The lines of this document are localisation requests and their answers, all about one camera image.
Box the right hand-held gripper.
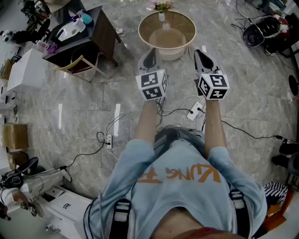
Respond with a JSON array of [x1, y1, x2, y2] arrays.
[[193, 49, 230, 100]]

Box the person's left forearm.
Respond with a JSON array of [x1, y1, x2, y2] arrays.
[[134, 99, 157, 150]]

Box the panda plush toy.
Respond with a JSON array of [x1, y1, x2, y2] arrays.
[[0, 29, 15, 44]]

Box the black harness strap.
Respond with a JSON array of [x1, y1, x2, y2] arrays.
[[109, 198, 133, 239], [228, 189, 252, 239]]

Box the dark wooden desk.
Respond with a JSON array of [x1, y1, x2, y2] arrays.
[[42, 6, 122, 68]]

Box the light blue printed t-shirt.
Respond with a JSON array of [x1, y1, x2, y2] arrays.
[[83, 126, 269, 239]]

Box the white vase with pink flowers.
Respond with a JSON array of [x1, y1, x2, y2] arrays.
[[149, 0, 176, 22]]

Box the grey round bin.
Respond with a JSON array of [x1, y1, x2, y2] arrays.
[[242, 16, 281, 48]]

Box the white low cabinet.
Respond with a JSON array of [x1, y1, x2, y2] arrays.
[[43, 185, 94, 239]]

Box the striped cloth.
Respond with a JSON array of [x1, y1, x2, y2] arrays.
[[263, 181, 288, 206]]

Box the black cable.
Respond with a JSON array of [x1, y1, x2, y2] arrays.
[[59, 131, 112, 170], [221, 119, 299, 143]]

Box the teal spray bottle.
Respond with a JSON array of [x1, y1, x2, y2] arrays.
[[78, 9, 94, 25]]

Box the white box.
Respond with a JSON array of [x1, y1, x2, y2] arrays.
[[7, 48, 47, 92]]

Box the black chair base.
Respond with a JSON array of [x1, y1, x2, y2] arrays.
[[288, 74, 299, 96]]

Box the light wooden chair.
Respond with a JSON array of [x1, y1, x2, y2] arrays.
[[57, 46, 111, 83]]

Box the person's right forearm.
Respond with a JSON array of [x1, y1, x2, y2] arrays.
[[204, 98, 228, 151]]

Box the orange bag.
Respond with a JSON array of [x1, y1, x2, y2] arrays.
[[263, 189, 295, 232]]

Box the cardboard box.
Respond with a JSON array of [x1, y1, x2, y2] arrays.
[[1, 123, 29, 150]]

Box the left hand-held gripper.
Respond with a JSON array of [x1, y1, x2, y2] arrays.
[[135, 48, 169, 101]]

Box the white round tray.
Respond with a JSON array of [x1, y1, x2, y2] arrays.
[[56, 21, 86, 42]]

